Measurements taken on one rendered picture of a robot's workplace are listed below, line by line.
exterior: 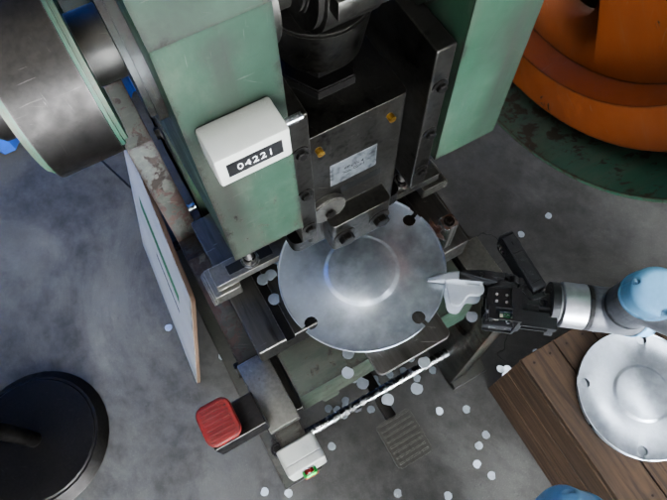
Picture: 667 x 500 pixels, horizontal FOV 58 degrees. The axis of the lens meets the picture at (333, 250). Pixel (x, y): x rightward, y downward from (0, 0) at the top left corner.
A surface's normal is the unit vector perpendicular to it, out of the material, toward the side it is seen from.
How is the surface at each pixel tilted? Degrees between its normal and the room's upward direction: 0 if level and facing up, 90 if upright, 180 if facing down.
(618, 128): 90
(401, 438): 0
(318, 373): 0
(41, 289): 0
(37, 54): 41
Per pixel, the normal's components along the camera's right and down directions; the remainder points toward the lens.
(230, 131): -0.01, -0.40
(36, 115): 0.43, 0.54
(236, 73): 0.49, 0.80
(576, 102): -0.87, 0.45
